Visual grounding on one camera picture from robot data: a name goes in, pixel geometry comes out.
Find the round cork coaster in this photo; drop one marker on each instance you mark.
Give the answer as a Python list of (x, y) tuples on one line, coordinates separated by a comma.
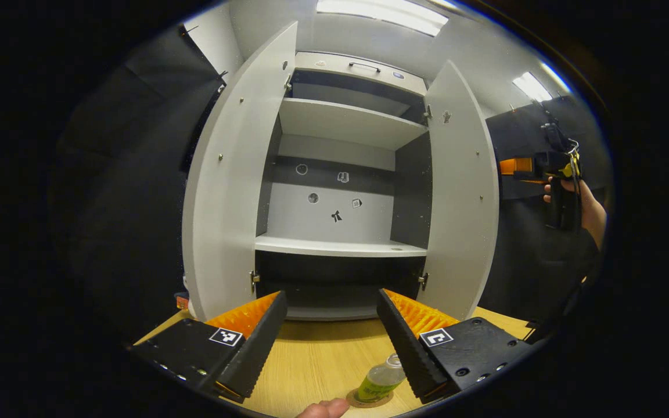
[(372, 405)]

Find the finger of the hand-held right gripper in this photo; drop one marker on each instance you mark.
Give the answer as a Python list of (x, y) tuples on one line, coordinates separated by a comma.
[(514, 166)]

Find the long ceiling light panel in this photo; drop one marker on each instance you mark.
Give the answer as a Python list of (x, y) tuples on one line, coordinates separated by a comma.
[(381, 14)]

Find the light grey cabinet door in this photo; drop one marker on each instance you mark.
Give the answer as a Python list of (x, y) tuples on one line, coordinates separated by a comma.
[(230, 191), (462, 203)]

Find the light grey cabinet shelf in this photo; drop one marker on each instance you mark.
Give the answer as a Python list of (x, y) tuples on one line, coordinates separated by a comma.
[(346, 122), (323, 247)]

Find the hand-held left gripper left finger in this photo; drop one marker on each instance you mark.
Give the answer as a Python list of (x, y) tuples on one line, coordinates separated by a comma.
[(259, 348)]

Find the short ceiling light panel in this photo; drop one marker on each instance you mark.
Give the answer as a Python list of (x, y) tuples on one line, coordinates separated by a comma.
[(532, 87)]

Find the grey wooden cabinet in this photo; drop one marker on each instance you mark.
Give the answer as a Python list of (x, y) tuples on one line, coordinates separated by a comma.
[(299, 215)]

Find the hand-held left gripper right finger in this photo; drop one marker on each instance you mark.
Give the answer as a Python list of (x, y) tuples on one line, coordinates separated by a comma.
[(407, 348)]

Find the green label clear bottle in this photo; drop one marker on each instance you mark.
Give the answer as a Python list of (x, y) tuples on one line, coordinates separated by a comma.
[(378, 380)]

